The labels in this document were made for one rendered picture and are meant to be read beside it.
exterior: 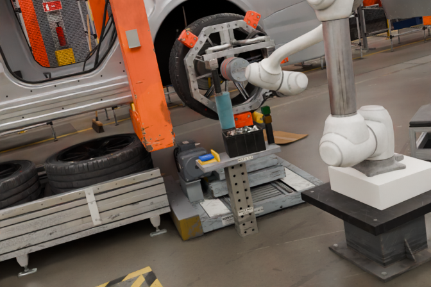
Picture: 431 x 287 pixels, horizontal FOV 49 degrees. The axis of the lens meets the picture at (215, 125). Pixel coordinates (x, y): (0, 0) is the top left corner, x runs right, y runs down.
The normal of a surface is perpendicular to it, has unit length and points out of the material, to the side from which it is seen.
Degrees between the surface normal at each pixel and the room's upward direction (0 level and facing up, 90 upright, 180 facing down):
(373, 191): 90
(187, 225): 90
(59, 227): 90
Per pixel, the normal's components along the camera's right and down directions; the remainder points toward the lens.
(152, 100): 0.28, 0.17
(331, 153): -0.74, 0.36
